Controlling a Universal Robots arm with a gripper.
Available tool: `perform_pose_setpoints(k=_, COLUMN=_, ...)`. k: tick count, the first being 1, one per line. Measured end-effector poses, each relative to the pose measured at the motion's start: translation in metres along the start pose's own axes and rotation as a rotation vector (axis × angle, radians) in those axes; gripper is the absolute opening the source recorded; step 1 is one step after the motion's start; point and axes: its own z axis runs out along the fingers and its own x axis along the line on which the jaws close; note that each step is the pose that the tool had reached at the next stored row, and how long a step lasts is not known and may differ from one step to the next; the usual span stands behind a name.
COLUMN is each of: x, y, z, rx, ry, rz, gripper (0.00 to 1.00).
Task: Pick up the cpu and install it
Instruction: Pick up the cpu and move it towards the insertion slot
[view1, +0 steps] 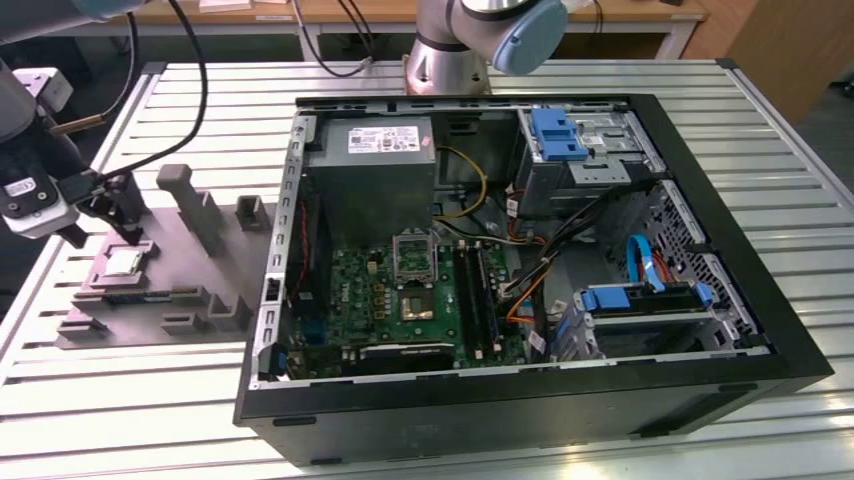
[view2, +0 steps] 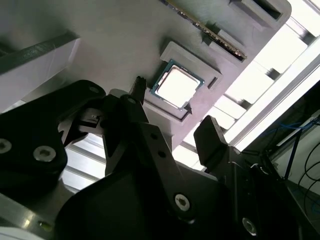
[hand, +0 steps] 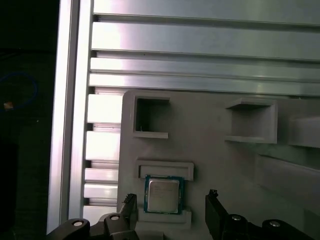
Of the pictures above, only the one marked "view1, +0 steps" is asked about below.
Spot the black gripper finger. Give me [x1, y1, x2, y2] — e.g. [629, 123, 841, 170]
[98, 173, 151, 247]
[55, 218, 91, 250]

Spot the silver CPU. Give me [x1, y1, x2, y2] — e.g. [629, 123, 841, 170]
[106, 248, 146, 276]

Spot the metal socket cover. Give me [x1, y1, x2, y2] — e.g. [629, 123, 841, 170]
[394, 230, 441, 285]

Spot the CPU socket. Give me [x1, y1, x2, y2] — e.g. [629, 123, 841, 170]
[396, 283, 444, 325]

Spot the grey parts rack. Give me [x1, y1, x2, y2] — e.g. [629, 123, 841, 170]
[53, 163, 281, 351]

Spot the grey power supply unit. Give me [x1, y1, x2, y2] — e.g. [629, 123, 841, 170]
[303, 115, 440, 236]

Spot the green motherboard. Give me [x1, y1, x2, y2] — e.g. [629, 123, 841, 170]
[283, 233, 530, 379]

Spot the black graphics card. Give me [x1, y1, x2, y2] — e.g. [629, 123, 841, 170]
[357, 342, 456, 374]

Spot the black RAM stick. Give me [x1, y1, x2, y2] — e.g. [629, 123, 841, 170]
[469, 243, 508, 354]

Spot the blue disk carrier empty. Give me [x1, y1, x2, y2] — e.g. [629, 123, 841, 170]
[530, 107, 593, 164]

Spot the black PC case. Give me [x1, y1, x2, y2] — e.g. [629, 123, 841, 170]
[231, 92, 837, 469]

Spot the metal drive cage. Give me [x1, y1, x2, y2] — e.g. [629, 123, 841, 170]
[517, 107, 669, 219]

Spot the hard disk in blue carrier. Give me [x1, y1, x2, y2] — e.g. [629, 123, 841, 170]
[578, 281, 717, 317]

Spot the metal disk bay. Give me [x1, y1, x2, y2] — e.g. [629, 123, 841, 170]
[573, 279, 769, 362]

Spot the wooden cabinet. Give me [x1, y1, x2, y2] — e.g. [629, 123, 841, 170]
[681, 0, 854, 126]

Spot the white wrist camera black plate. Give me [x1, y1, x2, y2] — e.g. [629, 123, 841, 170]
[0, 172, 81, 240]

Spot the black camera cable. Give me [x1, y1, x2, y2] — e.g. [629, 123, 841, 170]
[57, 0, 210, 205]

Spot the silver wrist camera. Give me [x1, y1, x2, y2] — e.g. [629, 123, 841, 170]
[11, 67, 75, 107]

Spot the red black twisted wire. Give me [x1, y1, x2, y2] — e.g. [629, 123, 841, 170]
[286, 197, 319, 306]

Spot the yellow wire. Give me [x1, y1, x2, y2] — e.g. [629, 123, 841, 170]
[433, 144, 489, 220]

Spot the orange wire bundle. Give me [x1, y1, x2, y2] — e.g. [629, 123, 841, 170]
[505, 259, 556, 329]

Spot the black cable bundle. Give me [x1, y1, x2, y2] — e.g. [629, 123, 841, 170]
[500, 179, 653, 301]

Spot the blue SATA wire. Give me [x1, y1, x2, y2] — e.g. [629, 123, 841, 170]
[625, 234, 669, 295]

